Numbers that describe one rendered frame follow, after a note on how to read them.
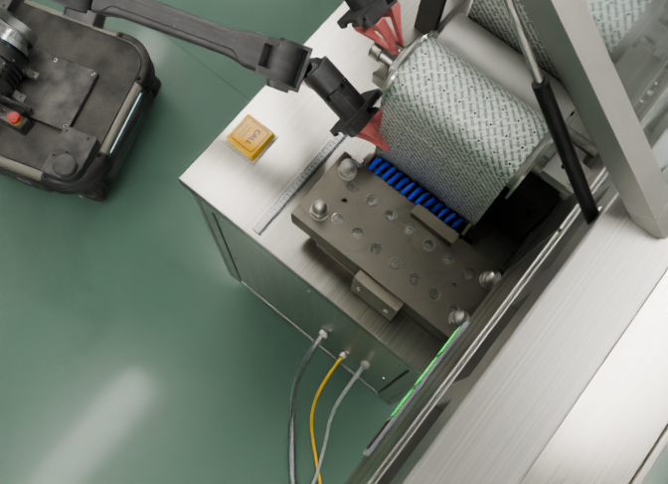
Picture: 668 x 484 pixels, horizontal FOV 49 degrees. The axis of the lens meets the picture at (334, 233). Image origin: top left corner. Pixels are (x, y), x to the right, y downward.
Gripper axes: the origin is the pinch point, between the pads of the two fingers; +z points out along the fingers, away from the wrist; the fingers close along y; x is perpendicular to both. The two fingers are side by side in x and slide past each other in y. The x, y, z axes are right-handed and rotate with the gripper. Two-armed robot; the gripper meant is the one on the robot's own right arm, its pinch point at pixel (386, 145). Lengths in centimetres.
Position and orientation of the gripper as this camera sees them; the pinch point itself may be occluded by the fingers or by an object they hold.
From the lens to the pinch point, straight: 135.8
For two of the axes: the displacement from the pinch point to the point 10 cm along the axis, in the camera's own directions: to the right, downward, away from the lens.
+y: -6.2, 7.5, -2.3
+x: 4.1, 0.6, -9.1
